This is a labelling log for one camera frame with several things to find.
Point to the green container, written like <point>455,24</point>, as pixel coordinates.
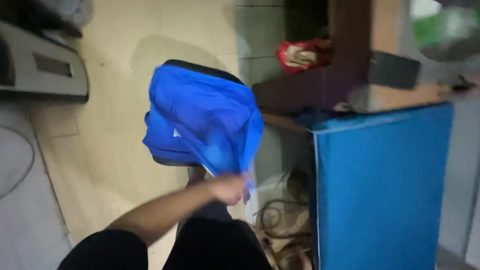
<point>438,28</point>

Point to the dark grey flat box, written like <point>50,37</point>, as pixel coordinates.
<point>393,70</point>

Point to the black chair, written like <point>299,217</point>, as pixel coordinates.
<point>204,69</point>

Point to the person's black sleeve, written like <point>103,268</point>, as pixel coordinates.
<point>105,251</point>

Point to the blue fabric-covered cabinet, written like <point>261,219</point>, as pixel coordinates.
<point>382,187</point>

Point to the person's left hand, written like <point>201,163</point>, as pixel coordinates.
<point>225,189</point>

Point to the blue garment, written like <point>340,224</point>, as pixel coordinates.
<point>202,120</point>

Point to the person's left fingers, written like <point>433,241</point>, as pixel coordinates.
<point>240,187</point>

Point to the brown wooden table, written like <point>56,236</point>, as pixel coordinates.
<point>352,56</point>

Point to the red plastic bag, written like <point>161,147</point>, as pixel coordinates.
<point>300,56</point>

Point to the round grey lid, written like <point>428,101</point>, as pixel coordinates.
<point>13,161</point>

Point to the grey appliance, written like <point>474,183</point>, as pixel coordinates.
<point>41,67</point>

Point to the person's black trousers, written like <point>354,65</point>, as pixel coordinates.
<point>215,243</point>

